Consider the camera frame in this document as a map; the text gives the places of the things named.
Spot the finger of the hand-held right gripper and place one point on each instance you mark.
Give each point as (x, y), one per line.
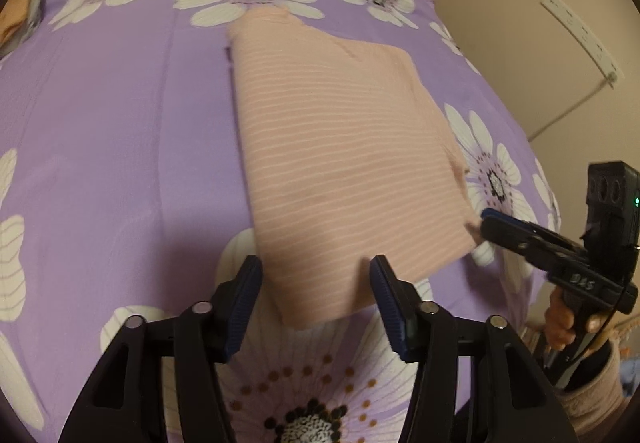
(505, 235)
(500, 215)

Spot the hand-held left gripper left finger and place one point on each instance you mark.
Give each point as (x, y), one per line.
(247, 294)

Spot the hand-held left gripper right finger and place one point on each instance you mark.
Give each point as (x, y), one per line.
(387, 304)

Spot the pink striped small garment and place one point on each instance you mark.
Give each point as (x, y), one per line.
(340, 148)

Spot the person's right forearm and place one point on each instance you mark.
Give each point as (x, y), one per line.
(595, 403)

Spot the person's right hand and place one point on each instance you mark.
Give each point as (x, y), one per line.
(557, 323)

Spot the white power strip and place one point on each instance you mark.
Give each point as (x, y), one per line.
(580, 30)

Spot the purple floral bed sheet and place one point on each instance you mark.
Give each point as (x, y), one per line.
(125, 123)

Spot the orange cloth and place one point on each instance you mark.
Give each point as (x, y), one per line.
(12, 13)

